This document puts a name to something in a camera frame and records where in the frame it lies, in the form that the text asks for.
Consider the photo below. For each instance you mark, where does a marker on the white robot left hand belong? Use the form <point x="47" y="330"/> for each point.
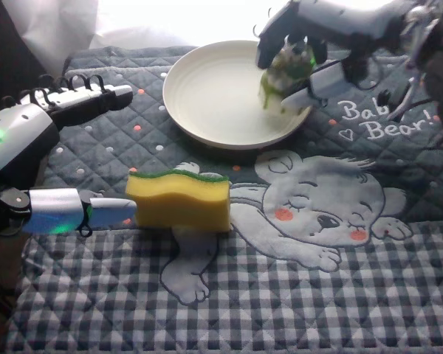
<point x="18" y="132"/>

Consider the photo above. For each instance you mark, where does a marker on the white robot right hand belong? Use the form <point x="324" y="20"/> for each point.
<point x="336" y="16"/>

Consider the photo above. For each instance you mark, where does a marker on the green white toy cake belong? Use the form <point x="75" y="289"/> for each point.
<point x="280" y="79"/>

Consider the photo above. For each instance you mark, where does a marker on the yellow green sponge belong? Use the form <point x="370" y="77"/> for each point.
<point x="181" y="206"/>

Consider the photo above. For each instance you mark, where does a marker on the cream round plate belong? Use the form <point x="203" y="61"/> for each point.
<point x="214" y="92"/>

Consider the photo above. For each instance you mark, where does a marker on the white fabric backdrop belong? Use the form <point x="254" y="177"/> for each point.
<point x="151" y="22"/>

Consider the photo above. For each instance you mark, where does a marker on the grey bear print quilt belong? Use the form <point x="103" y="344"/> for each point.
<point x="280" y="295"/>

